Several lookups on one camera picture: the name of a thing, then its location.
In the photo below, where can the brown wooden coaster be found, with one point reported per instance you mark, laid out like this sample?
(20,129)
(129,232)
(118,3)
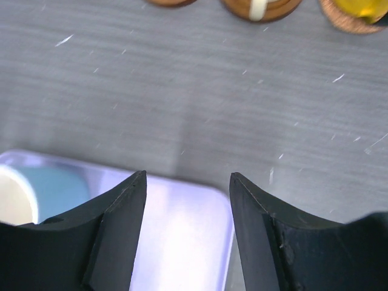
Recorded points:
(275,9)
(171,3)

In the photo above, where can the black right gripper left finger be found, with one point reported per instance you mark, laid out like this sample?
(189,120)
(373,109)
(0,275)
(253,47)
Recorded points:
(90,247)

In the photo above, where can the cream yellow mug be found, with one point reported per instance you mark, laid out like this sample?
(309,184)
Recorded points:
(257,9)

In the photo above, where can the light blue mug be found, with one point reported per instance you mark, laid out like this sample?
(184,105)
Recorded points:
(33,194)

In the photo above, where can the woven rattan coaster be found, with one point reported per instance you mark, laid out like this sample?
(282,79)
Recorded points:
(347,23)

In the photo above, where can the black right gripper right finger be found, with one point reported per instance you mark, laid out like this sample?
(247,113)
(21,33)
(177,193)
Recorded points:
(284,248)

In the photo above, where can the lilac plastic tray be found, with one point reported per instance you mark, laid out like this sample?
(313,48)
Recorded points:
(186,237)

